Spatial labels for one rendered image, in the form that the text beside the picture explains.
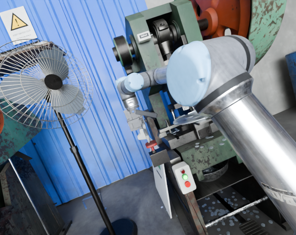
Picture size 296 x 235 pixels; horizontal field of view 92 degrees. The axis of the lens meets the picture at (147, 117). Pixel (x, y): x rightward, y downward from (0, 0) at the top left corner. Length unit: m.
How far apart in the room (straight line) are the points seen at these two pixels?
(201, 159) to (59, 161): 2.00
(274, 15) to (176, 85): 0.76
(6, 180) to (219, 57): 1.68
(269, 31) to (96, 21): 1.99
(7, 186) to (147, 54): 1.49
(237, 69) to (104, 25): 2.20
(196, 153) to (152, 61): 0.59
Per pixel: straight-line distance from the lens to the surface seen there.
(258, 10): 0.93
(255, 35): 0.95
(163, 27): 1.02
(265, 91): 3.09
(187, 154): 0.85
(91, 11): 2.51
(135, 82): 0.62
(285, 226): 1.30
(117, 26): 2.38
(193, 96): 0.28
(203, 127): 0.93
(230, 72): 0.29
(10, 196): 1.70
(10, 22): 2.75
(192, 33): 1.03
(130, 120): 0.73
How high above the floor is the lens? 0.98
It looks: 7 degrees down
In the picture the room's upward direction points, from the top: 21 degrees counter-clockwise
